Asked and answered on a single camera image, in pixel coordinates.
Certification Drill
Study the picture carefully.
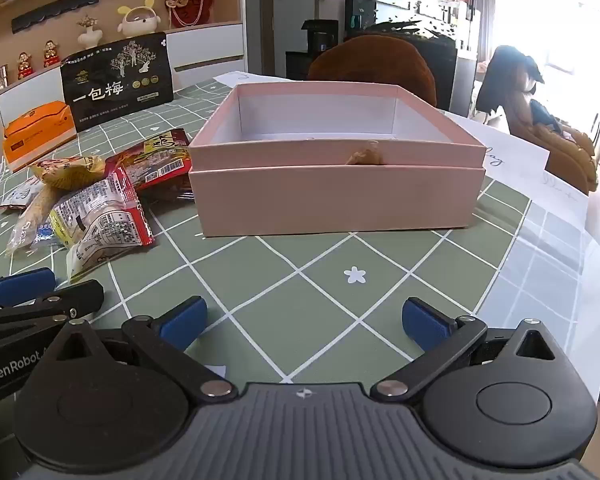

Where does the tan armchair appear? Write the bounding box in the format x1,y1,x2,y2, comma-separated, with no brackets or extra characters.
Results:
495,67,600,196

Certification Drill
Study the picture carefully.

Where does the long clear snack packet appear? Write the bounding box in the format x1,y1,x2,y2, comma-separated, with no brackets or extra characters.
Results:
5,185,56,257

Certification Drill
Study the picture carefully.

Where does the black scalloped shelf trim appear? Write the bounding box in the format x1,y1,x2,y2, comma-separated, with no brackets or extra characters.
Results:
11,0,100,32

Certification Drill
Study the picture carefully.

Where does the black coffee machine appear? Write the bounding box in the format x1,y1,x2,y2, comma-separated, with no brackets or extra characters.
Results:
285,19,340,81

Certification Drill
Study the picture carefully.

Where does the red bouquet ornament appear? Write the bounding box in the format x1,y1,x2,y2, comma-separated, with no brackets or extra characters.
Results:
161,0,216,29

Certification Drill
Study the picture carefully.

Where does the small white snack packet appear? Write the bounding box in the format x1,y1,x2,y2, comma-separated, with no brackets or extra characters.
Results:
0,187,36,213

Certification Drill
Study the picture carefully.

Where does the black box with gold text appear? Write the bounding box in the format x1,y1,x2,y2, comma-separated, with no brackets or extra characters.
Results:
60,31,175,133

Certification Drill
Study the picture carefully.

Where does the white vase with flowers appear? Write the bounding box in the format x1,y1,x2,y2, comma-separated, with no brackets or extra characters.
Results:
76,14,103,50

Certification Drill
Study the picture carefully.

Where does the black coat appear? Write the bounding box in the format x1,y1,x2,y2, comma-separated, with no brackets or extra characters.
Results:
475,45,546,113

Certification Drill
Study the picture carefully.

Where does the red snack packet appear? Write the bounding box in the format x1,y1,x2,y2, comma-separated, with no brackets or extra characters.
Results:
104,128,193,203

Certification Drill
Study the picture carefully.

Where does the blue white snack packet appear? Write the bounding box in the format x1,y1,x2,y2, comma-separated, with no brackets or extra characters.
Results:
36,224,65,247

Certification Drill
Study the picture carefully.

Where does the white red-edged snack packet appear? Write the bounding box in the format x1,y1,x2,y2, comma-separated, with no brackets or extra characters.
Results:
49,165,156,281

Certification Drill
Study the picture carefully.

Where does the yellow snack packet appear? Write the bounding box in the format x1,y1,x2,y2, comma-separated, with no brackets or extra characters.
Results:
28,155,106,191

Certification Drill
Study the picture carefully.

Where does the brown chair back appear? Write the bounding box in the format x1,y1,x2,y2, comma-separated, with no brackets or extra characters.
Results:
307,34,437,108

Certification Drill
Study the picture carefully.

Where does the pink cardboard box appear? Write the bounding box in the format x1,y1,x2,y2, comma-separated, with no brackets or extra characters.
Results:
187,83,488,237

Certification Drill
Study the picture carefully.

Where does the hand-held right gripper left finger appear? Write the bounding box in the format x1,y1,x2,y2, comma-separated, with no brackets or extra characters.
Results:
50,296,233,400

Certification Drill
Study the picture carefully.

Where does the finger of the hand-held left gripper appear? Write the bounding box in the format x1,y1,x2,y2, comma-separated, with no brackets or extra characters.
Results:
0,280,105,333
0,268,57,311

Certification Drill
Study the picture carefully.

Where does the orange cardboard box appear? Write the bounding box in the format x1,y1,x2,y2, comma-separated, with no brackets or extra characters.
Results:
2,101,78,173

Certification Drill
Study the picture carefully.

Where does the green checked tablecloth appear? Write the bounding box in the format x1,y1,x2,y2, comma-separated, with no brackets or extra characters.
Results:
0,72,600,411

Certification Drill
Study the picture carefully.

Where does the white rabbit figurine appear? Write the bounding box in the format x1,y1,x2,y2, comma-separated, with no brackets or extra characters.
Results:
117,0,162,38

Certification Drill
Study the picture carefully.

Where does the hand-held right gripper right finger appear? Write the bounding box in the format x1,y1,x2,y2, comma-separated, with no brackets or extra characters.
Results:
371,297,571,402

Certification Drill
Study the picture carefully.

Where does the white paper sheet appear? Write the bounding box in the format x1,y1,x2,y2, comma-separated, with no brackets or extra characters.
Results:
212,70,292,92
442,110,588,228

